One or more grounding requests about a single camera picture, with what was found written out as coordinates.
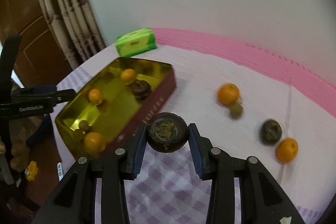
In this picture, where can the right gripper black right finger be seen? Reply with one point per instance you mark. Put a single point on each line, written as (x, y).
(262, 198)

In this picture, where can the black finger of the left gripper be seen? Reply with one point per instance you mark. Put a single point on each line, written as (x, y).
(45, 92)

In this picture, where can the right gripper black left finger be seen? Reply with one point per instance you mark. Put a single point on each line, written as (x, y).
(74, 198)

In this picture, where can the large orange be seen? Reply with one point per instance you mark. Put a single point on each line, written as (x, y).
(95, 97)

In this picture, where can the yellow-orange mandarin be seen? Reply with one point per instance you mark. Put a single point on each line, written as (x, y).
(94, 142)

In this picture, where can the dark passion fruit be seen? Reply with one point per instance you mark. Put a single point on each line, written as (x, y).
(270, 132)
(140, 89)
(167, 132)

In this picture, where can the person's left hand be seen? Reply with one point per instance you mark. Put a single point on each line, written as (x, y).
(20, 153)

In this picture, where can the brown wooden door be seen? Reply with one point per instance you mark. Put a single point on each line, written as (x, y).
(40, 61)

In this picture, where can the small brown fruit in tin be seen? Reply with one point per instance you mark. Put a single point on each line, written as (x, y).
(84, 126)

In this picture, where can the yellow knob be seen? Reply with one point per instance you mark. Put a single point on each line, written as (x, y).
(31, 171)

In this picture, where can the orange mandarin far right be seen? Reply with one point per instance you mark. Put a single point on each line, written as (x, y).
(287, 150)

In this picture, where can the gold rectangular tin box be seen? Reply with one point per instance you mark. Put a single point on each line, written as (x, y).
(120, 114)

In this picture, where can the small orange in tin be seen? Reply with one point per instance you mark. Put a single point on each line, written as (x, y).
(128, 76)

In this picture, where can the beige striped curtain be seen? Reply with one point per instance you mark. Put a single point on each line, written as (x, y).
(75, 29)

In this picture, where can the dark passion fruit in tin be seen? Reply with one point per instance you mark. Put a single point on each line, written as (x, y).
(140, 89)

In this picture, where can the small green-brown fruit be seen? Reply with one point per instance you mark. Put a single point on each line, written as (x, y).
(236, 110)

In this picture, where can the pink white checkered tablecloth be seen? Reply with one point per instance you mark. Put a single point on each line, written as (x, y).
(168, 190)

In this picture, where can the green tissue box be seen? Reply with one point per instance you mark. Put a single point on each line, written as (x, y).
(136, 42)

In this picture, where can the orange mandarin beside green fruit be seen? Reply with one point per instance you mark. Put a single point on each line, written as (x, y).
(228, 94)

